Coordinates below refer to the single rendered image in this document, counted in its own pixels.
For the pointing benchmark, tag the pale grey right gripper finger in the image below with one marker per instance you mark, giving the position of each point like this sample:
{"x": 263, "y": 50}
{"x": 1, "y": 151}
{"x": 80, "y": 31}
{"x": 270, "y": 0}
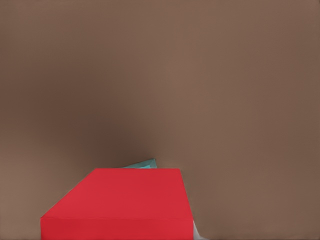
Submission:
{"x": 197, "y": 232}

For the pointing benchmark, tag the red wooden cube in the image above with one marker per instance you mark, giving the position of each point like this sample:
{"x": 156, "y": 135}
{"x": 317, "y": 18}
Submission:
{"x": 125, "y": 200}

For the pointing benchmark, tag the blue wooden cube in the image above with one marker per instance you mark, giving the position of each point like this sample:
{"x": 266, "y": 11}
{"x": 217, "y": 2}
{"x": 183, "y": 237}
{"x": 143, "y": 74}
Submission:
{"x": 147, "y": 164}

